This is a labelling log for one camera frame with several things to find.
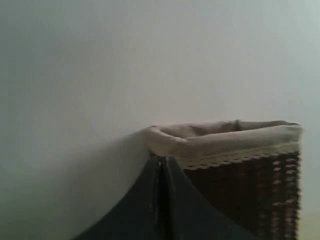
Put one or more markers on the dark red wicker basket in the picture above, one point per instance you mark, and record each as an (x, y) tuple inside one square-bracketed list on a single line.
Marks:
[(259, 188)]

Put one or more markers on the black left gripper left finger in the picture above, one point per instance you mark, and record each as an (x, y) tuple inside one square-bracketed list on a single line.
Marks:
[(136, 215)]

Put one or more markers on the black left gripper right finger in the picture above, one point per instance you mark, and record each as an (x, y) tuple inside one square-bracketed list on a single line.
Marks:
[(192, 217)]

